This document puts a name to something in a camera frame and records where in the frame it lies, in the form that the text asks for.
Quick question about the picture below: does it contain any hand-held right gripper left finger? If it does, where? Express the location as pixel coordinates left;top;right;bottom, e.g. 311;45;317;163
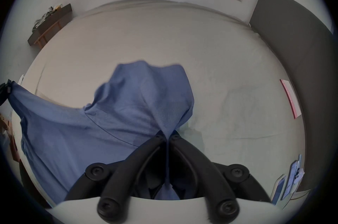
64;131;168;221

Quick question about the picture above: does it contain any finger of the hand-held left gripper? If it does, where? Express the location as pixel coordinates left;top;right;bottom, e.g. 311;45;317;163
0;79;13;106

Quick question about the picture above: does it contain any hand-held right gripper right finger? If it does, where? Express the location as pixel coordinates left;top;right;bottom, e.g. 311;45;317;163
169;131;272;222

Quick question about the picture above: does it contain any blue shirt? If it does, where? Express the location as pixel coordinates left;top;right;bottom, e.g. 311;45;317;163
8;60;195;205

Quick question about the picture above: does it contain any white phone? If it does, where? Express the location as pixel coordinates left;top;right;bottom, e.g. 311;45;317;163
271;174;287;205

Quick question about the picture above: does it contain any dark wooden table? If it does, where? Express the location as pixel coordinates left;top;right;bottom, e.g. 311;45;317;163
27;3;73;50

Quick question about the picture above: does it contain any blue phone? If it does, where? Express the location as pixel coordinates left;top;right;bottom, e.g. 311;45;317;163
281;154;305;200

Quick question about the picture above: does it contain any white card with pink edge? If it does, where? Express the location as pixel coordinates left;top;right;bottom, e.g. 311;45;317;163
280;79;302;119

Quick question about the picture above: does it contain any bed with beige sheet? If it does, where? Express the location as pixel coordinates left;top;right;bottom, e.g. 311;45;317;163
12;0;308;211

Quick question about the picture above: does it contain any dark grey padded headboard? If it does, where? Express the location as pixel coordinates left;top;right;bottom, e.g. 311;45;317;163
249;0;338;192

